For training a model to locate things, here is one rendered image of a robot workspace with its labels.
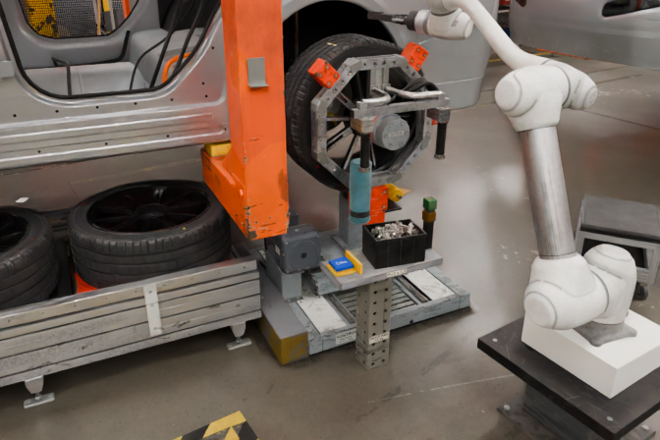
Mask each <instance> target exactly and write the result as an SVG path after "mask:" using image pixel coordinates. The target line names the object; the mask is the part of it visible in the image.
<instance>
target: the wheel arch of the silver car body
mask: <svg viewBox="0 0 660 440"><path fill-rule="evenodd" d="M296 11H299V57H300V55H301V54H302V53H303V52H304V51H305V50H306V49H308V47H309V46H311V45H313V44H314V43H315V42H318V41H319V40H321V39H323V38H326V37H328V36H332V35H336V34H341V33H356V34H362V35H366V36H370V37H374V38H378V39H381V40H385V41H389V42H392V43H394V44H396V45H398V46H400V45H399V43H398V41H397V39H396V37H395V35H394V33H393V32H392V31H391V30H390V28H389V27H388V25H387V24H386V23H385V22H384V21H378V20H372V19H368V18H367V13H368V11H372V10H371V9H370V8H368V7H366V6H365V5H363V4H361V3H359V2H357V1H354V0H314V1H311V2H309V3H306V4H304V5H302V6H300V7H299V8H297V9H296V10H295V11H293V12H292V13H290V14H289V15H288V16H287V17H286V18H284V19H283V20H282V26H283V36H284V37H283V57H284V78H285V76H286V74H287V73H288V70H289V69H290V60H291V59H294V13H295V12H296ZM359 76H360V82H361V89H362V95H363V98H366V80H367V70H362V71H359ZM349 83H350V86H351V89H352V101H353V100H354V99H357V98H358V94H357V88H356V82H355V76H353V77H352V78H351V79H350V81H349Z"/></svg>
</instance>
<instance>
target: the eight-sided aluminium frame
mask: <svg viewBox="0 0 660 440"><path fill-rule="evenodd" d="M408 62H409V61H408V60H407V59H406V58H405V57H404V56H401V55H398V54H390V55H379V56H368V57H356V58H355V57H353V58H347V60H346V61H345V62H344V63H342V66H341V67H340V68H339V69H338V70H337V72H338V73H339V74H340V77H339V79H338V80H337V81H336V82H335V83H334V85H333V86H332V87H331V88H330V89H328V88H326V87H324V86H323V88H322V89H321V90H320V91H319V92H318V94H317V95H316V96H314V98H313V100H312V101H311V107H310V110H311V156H312V157H313V158H314V159H315V160H316V161H317V162H318V163H320V164H321V165H322V166H323V167H324V168H326V169H327V170H328V171H329V172H330V173H331V174H332V175H334V176H335V177H336V178H337V179H338V180H339V181H341V183H342V184H344V185H345V186H346V187H348V188H350V175H348V174H347V173H346V172H345V171H344V170H343V169H342V168H340V167H339V166H338V165H337V164H336V163H335V162H334V161H333V160H331V159H330V158H329V157H328V156H327V155H326V109H327V107H328V106H329V105H330V103H331V102H332V101H333V100H334V99H335V97H336V96H337V95H338V94H339V93H340V91H341V90H342V89H343V88H344V87H345V85H346V84H347V83H348V82H349V81H350V79H351V78H352V77H353V76H354V75H355V73H356V72H357V71H362V70H370V69H373V68H376V69H383V67H389V68H394V67H395V68H396V69H397V70H398V71H399V72H400V74H401V75H402V76H403V77H404V78H405V79H406V80H407V82H408V83H409V82H410V81H411V80H413V79H414V78H417V77H420V74H419V73H418V72H417V71H416V70H415V69H414V68H413V67H412V66H411V65H410V64H408ZM427 91H428V90H427V88H426V87H425V86H424V87H422V88H420V89H419V90H417V91H416V92H427ZM426 112H427V109H423V110H417V112H416V129H415V137H414V139H413V140H412V141H411V143H410V144H409V145H408V146H407V147H406V149H405V150H404V151H403V152H402V153H401V155H400V156H399V157H398V158H397V159H396V161H395V162H394V163H393V164H392V166H391V167H390V168H389V169H388V170H385V171H379V172H373V173H371V186H372V187H376V186H381V185H386V184H393V183H397V182H399V180H400V179H402V178H403V176H404V174H405V173H406V172H407V171H408V170H409V168H410V167H411V166H412V165H413V163H414V162H415V160H416V159H417V157H418V156H419V155H420V154H421V153H422V151H423V150H424V149H425V148H427V146H428V145H429V144H430V139H431V125H432V119H430V118H428V117H426Z"/></svg>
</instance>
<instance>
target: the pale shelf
mask: <svg viewBox="0 0 660 440"><path fill-rule="evenodd" d="M353 256H354V257H355V258H356V259H357V260H358V261H359V262H360V263H362V274H359V273H358V272H355V273H352V274H348V275H344V276H340V277H336V276H335V275H334V274H333V273H332V272H331V271H330V270H329V269H328V268H327V264H329V260H326V261H322V262H320V269H321V270H322V271H323V272H324V273H325V274H326V275H327V277H328V278H329V279H330V280H331V281H332V282H333V283H334V284H335V285H336V286H337V288H338V289H339V290H340V291H344V290H347V289H351V288H354V287H358V286H362V285H366V284H369V283H373V282H377V281H381V280H385V279H388V278H392V277H396V276H400V275H403V274H407V273H411V272H415V271H418V270H421V269H425V268H429V267H433V266H437V265H440V264H442V261H443V257H442V256H441V255H439V254H438V253H437V252H435V251H434V250H433V249H431V250H427V251H426V252H425V259H424V261H422V262H417V263H411V264H405V265H399V266H393V267H387V268H381V269H374V267H373V266H372V265H371V263H370V262H369V261H368V259H367V258H366V257H365V255H364V254H363V253H362V252H360V253H355V254H353Z"/></svg>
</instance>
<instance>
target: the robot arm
mask: <svg viewBox="0 0 660 440"><path fill-rule="evenodd" d="M427 2H428V5H429V8H430V11H429V10H420V11H410V12H409V13H408V14H396V15H395V14H387V13H385V14H384V13H383V12H373V11H368V13H367V18H368V19H372V20H378V21H384V22H391V23H394V24H400V25H403V26H404V25H407V28H408V30H412V31H416V32H417V33H421V34H426V35H432V36H434V37H436V38H439V39H444V40H464V39H466V38H468V37H469V36H470V34H471V32H472V28H473V23H474V24H475V25H476V27H477V28H478V29H479V31H480V32H481V33H482V35H483V36H484V37H485V39H486V40H487V41H488V43H489V44H490V45H491V47H492V48H493V49H494V51H495V52H496V53H497V55H498V56H499V57H500V58H501V59H502V60H503V61H504V62H505V63H506V64H507V65H508V66H509V67H510V68H511V69H512V70H513V71H512V72H510V73H508V74H507V75H506V76H504V77H503V78H501V79H500V81H499V82H498V83H497V86H496V88H495V95H494V96H495V102H496V105H497V107H498V108H499V109H500V110H501V111H502V112H503V113H504V114H505V115H507V117H508V118H509V120H510V122H511V124H512V126H513V128H514V129H515V130H516V131H517V132H520V137H521V143H522V154H523V161H524V167H525V172H526V178H527V185H528V191H529V197H530V203H531V209H532V216H533V222H534V228H535V234H536V240H537V246H538V252H539V256H537V257H536V258H535V260H534V261H533V263H532V265H531V273H530V279H529V284H528V287H527V288H526V290H525V293H524V298H523V306H524V310H525V312H526V314H527V316H528V317H529V319H530V320H531V321H532V322H533V323H534V324H536V325H538V326H540V327H543V328H547V329H553V330H569V329H574V330H575V331H576V332H578V333H579V334H580V335H581V336H582V337H583V338H584V339H586V340H587V341H588V342H589V344H590V345H591V346H593V347H596V348H599V347H601V346H602V345H604V344H607V343H610V342H614V341H617V340H621V339H625V338H628V337H636V335H637V331H636V330H635V329H634V328H632V327H630V326H629V325H628V324H626V323H625V318H626V317H628V315H629V308H630V305H631V302H632V299H633V292H634V288H635V283H636V268H635V263H634V260H633V258H632V257H631V255H630V254H629V253H628V252H627V251H626V250H625V249H623V248H621V247H616V246H612V245H599V246H596V247H593V248H592V249H590V250H589V251H588V252H587V253H586V254H585V255H584V257H582V256H581V255H580V254H578V253H577V252H576V248H575V241H574V235H573V229H572V222H571V216H570V210H569V204H568V198H567V192H566V185H565V179H564V173H563V166H562V160H561V154H560V147H559V142H558V136H557V129H556V125H558V122H559V120H560V113H561V109H566V108H570V109H572V110H583V109H585V108H588V107H589V106H591V105H592V103H593V102H594V101H595V99H596V97H597V93H598V91H597V87H596V85H595V83H594V82H593V81H592V80H591V78H590V77H588V76H587V75H586V74H584V73H583V72H581V71H579V70H577V69H575V68H573V67H571V66H569V65H567V64H564V63H561V62H557V61H555V60H552V59H548V58H543V57H538V56H535V55H531V54H528V53H525V52H523V51H522V50H520V49H519V48H518V47H517V46H516V44H515V43H514V42H513V41H512V40H511V39H510V38H509V37H508V36H507V35H506V34H505V33H504V32H503V30H502V29H501V28H500V27H499V25H498V24H497V23H496V22H495V21H494V19H493V18H492V17H491V16H490V14H489V13H488V12H487V11H486V10H485V8H484V7H483V6H482V5H481V4H480V3H479V1H478V0H427ZM461 9H462V10H463V11H464V12H466V13H463V12H462V10H461Z"/></svg>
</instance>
